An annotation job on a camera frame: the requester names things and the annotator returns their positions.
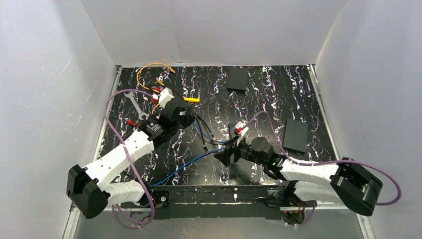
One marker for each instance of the black box at back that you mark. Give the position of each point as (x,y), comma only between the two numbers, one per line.
(237,79)

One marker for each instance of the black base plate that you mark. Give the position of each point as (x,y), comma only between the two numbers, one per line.
(238,201)

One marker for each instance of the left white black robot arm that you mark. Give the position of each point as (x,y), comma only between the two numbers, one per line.
(115,165)

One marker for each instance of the yellow handle screwdriver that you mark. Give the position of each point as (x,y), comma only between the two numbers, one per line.
(192,100)

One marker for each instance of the silver open-end wrench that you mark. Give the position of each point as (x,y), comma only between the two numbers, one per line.
(141,114)

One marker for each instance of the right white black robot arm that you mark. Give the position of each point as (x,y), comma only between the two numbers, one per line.
(342,182)

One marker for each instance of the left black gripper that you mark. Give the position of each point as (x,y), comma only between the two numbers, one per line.
(186,116)

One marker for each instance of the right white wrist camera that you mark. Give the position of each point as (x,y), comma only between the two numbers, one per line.
(240,130)

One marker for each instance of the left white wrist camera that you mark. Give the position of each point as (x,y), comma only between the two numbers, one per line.
(165,96)

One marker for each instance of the aluminium front rail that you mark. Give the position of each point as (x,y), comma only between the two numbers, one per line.
(172,202)

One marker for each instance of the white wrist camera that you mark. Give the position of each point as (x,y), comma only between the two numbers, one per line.
(165,96)
(240,130)

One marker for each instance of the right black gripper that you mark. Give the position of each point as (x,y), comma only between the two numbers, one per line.
(235,153)

